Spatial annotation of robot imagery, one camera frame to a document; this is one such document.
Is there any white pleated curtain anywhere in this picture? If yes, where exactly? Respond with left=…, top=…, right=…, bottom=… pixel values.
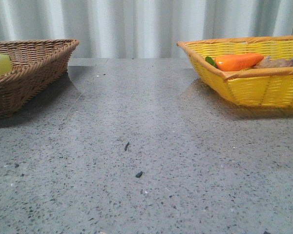
left=0, top=0, right=293, bottom=59

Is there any brown wicker basket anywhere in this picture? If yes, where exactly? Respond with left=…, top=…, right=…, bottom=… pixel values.
left=0, top=39, right=80, bottom=118

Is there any brown toy potato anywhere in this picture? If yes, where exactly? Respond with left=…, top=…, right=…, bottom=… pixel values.
left=253, top=56, right=293, bottom=69

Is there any yellow woven basket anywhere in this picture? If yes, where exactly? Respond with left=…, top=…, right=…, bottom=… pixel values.
left=177, top=35, right=293, bottom=108

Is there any orange toy carrot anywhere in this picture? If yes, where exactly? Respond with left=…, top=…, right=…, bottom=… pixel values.
left=205, top=53, right=264, bottom=72

